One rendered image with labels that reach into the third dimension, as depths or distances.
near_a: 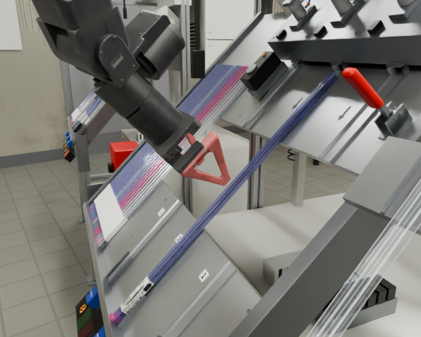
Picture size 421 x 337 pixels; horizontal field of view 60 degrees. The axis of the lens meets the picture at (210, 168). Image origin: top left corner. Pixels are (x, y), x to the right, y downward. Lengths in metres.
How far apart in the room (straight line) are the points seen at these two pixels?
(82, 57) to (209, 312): 0.32
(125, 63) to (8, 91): 3.66
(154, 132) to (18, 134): 3.68
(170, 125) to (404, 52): 0.30
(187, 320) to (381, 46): 0.43
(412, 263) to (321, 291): 0.63
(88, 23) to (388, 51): 0.36
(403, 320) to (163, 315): 0.49
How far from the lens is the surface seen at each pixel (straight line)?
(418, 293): 0.93
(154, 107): 0.46
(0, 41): 4.03
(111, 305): 0.64
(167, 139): 0.48
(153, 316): 0.55
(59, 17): 0.39
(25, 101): 4.09
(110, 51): 0.41
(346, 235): 0.41
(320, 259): 0.40
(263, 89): 0.72
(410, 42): 0.50
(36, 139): 4.15
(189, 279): 0.53
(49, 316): 1.86
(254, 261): 0.93
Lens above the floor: 1.11
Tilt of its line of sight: 18 degrees down
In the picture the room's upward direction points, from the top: straight up
